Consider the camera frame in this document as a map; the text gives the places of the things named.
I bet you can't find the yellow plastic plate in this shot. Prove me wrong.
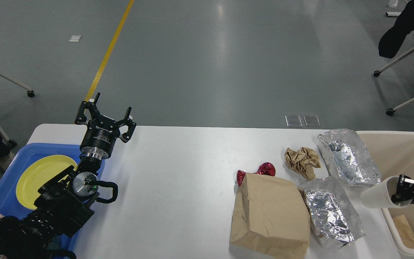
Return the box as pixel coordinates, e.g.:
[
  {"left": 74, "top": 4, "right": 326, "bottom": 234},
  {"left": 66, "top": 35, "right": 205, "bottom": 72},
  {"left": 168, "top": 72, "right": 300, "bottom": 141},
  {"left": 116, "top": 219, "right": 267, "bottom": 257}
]
[{"left": 16, "top": 155, "right": 78, "bottom": 210}]

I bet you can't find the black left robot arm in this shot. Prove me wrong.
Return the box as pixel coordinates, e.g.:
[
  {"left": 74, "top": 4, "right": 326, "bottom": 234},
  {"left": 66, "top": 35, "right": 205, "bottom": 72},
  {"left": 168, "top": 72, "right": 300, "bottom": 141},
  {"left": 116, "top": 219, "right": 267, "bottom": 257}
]
[{"left": 0, "top": 93, "right": 137, "bottom": 259}]

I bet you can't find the brown paper bag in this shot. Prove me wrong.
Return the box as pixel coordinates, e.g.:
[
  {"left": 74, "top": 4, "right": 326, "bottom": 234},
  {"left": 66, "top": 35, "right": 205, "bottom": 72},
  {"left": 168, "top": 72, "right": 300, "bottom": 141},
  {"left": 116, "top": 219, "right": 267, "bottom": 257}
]
[{"left": 230, "top": 173, "right": 311, "bottom": 259}]

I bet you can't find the white chair with black coat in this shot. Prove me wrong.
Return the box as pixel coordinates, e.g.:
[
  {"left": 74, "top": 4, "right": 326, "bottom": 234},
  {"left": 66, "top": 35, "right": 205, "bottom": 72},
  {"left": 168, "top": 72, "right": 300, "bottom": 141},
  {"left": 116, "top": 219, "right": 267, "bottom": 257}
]
[{"left": 373, "top": 0, "right": 414, "bottom": 116}]

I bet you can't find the beige plastic bin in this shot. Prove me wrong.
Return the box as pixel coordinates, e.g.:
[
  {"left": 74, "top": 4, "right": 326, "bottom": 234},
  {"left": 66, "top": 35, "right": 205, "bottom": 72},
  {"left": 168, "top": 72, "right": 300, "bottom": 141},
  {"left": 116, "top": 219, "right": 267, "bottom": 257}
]
[{"left": 358, "top": 131, "right": 414, "bottom": 257}]

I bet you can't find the crumpled aluminium foil sheet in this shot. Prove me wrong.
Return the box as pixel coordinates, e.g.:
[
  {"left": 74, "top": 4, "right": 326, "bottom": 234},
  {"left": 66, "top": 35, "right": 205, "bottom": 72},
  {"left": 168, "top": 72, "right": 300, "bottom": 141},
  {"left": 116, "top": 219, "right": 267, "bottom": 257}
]
[{"left": 298, "top": 176, "right": 366, "bottom": 250}]

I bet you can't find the clear plastic bag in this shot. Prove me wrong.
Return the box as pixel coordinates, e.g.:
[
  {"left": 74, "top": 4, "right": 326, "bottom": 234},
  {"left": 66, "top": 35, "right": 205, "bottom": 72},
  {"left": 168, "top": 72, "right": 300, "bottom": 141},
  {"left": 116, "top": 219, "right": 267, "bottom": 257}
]
[{"left": 317, "top": 128, "right": 382, "bottom": 187}]

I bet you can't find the white paper cup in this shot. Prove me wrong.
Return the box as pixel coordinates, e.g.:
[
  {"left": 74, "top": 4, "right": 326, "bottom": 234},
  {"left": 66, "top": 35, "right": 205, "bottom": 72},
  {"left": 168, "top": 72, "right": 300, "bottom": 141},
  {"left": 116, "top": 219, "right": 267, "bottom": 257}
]
[{"left": 360, "top": 176, "right": 412, "bottom": 208}]

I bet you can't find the metal floor plate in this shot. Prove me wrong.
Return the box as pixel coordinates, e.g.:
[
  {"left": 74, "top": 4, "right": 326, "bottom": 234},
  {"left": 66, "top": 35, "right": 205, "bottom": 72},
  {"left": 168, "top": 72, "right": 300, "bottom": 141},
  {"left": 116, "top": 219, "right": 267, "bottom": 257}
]
[{"left": 285, "top": 115, "right": 321, "bottom": 128}]

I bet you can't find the brown paper in bin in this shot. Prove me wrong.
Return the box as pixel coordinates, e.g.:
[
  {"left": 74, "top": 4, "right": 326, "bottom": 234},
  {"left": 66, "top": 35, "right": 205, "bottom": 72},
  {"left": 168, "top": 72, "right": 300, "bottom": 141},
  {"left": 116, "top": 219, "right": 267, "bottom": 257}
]
[{"left": 393, "top": 215, "right": 414, "bottom": 249}]

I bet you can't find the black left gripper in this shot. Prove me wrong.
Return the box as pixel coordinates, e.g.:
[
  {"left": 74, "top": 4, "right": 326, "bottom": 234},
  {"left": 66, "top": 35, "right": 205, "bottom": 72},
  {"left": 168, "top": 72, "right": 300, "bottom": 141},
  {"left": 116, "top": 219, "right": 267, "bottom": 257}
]
[{"left": 74, "top": 92, "right": 137, "bottom": 160}]

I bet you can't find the red foil wrapper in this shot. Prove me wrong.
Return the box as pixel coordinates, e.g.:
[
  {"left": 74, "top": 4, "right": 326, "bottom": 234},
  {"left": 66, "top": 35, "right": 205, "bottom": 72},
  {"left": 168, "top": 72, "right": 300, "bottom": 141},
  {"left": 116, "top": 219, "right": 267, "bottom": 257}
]
[{"left": 236, "top": 162, "right": 276, "bottom": 186}]

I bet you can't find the brown paper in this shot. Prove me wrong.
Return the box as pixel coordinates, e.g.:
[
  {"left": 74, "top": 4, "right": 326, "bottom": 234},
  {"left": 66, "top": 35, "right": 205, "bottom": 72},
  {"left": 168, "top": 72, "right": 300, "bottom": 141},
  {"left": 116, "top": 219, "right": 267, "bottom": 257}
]
[
  {"left": 283, "top": 146, "right": 321, "bottom": 181},
  {"left": 393, "top": 215, "right": 414, "bottom": 249}
]

